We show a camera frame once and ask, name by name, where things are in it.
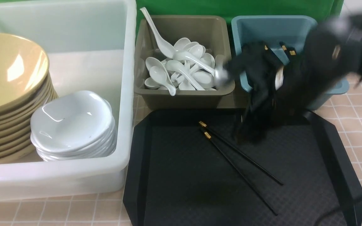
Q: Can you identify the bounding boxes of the black chopstick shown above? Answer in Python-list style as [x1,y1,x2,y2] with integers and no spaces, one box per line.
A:
[198,121,283,186]
[201,130,278,216]

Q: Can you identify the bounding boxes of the large white plastic tub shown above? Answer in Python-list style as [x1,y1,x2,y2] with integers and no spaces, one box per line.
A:
[0,0,137,202]

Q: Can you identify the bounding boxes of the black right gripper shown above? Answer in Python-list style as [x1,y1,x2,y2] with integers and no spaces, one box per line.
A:
[225,41,329,143]

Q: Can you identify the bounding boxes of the black serving tray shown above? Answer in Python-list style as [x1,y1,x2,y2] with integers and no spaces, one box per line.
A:
[123,109,362,226]

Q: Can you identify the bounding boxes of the white spoon leaning on bin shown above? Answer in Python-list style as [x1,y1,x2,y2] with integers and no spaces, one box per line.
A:
[140,7,176,59]

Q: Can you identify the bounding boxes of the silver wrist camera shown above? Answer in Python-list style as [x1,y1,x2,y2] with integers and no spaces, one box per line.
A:
[213,67,234,88]

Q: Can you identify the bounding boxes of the brown spoon bin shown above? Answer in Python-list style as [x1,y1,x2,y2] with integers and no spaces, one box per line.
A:
[134,15,235,110]

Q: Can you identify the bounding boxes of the stack of yellow bowls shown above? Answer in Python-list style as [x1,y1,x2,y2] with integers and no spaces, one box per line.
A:
[0,33,58,164]

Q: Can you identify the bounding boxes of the stack of white dishes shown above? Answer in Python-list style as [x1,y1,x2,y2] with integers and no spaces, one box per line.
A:
[30,90,117,161]

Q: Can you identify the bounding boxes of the green cloth backdrop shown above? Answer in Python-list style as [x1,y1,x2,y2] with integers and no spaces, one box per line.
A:
[135,0,343,32]

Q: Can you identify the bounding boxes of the yellow noodle bowl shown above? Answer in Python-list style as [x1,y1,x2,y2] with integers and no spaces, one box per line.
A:
[0,33,49,112]

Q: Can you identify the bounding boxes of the pile of white spoons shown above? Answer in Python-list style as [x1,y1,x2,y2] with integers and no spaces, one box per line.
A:
[144,37,225,91]

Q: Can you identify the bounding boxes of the blue chopstick bin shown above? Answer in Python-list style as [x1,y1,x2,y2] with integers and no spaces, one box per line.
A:
[223,15,349,110]

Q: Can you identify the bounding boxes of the bundle of black chopsticks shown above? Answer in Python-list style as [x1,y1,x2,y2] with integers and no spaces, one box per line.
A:
[242,41,301,63]

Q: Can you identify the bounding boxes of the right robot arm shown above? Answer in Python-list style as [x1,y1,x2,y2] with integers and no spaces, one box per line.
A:
[223,14,362,143]

